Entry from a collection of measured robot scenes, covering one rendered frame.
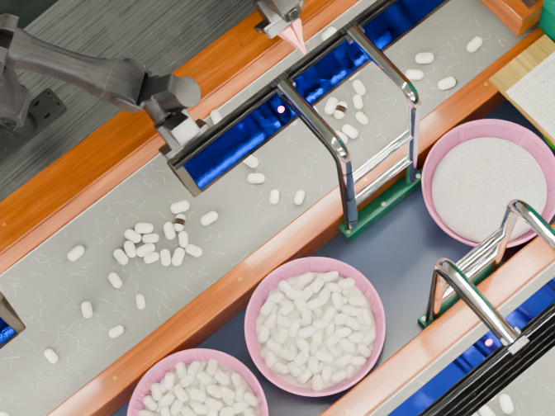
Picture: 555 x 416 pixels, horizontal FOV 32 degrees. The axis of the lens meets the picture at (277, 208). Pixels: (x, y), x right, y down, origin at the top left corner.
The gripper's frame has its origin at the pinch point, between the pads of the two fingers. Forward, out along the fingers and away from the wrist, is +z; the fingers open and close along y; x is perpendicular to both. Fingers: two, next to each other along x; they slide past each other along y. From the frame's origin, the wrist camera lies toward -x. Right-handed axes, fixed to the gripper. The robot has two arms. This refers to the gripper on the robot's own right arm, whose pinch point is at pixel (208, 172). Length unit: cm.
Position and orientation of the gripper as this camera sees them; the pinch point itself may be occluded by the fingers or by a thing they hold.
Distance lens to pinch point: 191.5
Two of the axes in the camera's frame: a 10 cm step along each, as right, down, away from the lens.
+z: 5.3, 7.6, 3.8
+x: -3.3, -2.3, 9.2
